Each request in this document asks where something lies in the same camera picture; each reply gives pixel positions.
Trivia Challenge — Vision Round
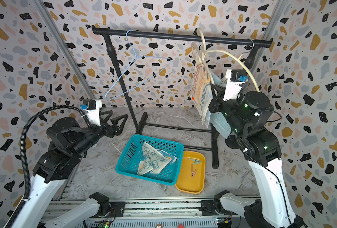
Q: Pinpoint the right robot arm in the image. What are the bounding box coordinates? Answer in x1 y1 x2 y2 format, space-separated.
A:
209 85 304 228

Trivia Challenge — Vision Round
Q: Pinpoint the aluminium rail base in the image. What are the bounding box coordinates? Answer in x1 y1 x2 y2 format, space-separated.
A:
41 194 260 228

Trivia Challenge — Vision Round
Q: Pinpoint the yellow plastic tray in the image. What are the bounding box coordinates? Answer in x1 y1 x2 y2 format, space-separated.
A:
175 151 206 194

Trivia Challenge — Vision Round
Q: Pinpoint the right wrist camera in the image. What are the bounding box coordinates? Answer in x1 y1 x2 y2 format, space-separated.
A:
224 69 248 101

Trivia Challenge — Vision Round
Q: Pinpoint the beige plastic hanger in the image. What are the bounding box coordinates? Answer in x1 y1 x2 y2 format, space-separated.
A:
191 28 215 85

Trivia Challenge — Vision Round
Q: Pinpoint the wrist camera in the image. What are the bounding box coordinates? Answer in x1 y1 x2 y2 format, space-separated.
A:
224 69 248 101
80 99 102 126

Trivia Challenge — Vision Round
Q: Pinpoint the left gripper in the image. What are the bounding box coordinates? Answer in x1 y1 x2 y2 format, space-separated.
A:
74 109 130 158

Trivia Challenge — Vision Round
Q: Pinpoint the cream plastic hanger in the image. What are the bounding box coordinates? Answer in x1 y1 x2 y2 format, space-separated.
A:
205 39 261 93

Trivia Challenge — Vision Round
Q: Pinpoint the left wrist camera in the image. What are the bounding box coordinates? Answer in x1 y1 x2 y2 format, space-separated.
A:
80 99 102 126

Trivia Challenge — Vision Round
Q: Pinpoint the light teal towel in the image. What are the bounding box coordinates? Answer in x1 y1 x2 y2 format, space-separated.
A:
210 71 231 139

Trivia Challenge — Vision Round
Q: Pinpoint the cream towel blue cartoon print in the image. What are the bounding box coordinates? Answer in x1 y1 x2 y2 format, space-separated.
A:
137 142 177 176

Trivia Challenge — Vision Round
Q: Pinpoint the black clothes rack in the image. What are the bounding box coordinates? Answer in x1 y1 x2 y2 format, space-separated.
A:
92 25 273 169

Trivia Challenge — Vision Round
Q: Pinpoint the cream RABBIT lettered towel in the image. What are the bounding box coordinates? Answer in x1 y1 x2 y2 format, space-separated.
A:
191 57 214 127

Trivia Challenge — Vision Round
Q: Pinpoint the blue wire hanger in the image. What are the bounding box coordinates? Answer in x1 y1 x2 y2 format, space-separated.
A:
104 29 172 102

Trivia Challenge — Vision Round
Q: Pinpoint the teal plastic basket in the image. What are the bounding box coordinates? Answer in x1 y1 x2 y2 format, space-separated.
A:
116 135 184 185

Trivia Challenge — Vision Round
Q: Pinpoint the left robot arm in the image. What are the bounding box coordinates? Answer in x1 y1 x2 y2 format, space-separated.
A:
5 105 128 228

